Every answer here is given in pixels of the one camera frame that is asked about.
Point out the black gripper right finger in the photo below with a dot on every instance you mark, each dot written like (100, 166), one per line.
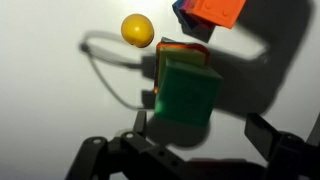
(288, 155)

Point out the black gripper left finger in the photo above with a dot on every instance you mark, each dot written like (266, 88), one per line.
(99, 158)

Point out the green block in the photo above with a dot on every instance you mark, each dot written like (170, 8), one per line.
(187, 93)

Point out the orange red base block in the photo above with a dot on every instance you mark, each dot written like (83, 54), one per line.
(165, 42)

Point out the lime yellow-green block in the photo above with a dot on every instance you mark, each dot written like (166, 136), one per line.
(188, 56)

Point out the dark blue bottom block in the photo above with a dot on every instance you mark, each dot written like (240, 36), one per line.
(199, 32)

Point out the magenta middle block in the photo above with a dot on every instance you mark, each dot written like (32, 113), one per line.
(191, 20)

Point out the orange lego block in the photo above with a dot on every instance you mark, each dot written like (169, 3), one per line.
(220, 12)

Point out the yellow ball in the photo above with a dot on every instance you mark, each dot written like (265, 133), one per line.
(137, 30)

